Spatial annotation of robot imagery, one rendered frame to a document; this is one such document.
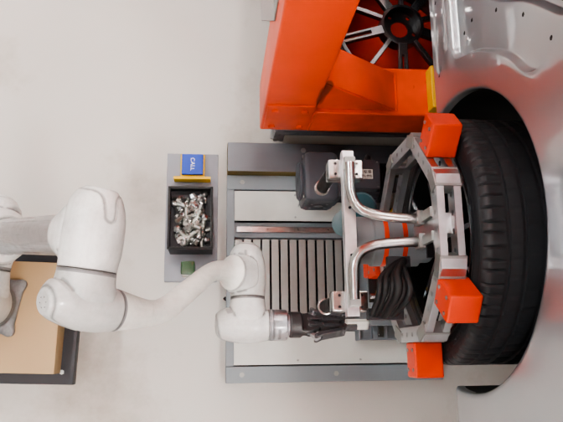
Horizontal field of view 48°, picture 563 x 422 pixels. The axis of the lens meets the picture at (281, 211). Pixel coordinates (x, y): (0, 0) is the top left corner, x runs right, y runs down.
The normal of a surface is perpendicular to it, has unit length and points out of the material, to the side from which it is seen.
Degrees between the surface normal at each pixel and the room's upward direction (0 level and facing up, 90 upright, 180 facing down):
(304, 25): 90
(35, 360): 4
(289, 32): 90
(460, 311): 35
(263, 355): 0
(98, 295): 46
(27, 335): 4
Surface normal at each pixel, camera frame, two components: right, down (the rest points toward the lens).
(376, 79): 0.67, -0.17
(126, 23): 0.10, -0.22
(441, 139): 0.08, 0.54
